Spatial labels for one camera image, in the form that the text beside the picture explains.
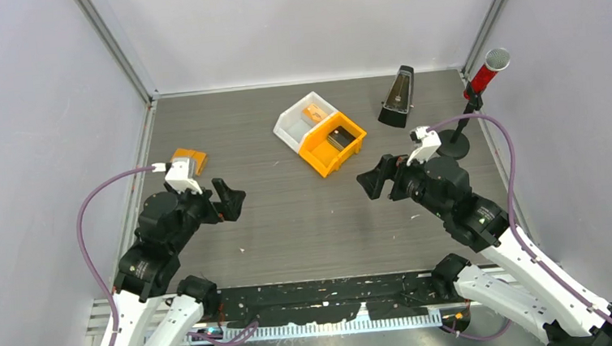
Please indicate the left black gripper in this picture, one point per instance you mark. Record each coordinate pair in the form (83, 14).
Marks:
(229, 206)

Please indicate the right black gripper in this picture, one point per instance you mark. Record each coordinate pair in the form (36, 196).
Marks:
(372, 180)

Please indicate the orange card holder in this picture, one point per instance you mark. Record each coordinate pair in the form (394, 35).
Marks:
(197, 159)

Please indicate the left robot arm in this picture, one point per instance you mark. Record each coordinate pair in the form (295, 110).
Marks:
(166, 224)

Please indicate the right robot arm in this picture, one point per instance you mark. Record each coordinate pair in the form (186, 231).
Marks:
(548, 303)

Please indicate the black cards in yellow bin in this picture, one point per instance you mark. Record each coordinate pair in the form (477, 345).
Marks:
(340, 138)

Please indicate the yellow plastic bin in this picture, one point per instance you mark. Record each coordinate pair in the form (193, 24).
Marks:
(320, 155)

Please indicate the black metronome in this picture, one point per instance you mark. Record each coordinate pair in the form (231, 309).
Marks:
(397, 106)

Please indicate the orange box in white bin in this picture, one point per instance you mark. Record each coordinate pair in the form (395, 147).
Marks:
(314, 114)

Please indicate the black microphone stand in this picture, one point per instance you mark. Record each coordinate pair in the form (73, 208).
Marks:
(454, 143)

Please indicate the white plastic bin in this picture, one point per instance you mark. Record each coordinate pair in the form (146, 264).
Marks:
(293, 126)

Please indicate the red microphone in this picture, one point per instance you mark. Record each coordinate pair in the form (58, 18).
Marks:
(496, 60)

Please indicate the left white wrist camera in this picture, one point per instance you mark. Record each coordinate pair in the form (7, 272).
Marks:
(179, 177)

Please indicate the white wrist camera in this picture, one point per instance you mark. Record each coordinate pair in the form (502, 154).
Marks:
(426, 143)
(179, 177)

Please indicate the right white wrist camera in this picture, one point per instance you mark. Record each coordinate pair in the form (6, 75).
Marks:
(426, 143)

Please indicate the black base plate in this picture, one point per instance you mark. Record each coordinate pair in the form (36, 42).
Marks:
(401, 295)

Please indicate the white toothed rail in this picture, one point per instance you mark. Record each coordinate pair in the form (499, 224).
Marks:
(358, 325)

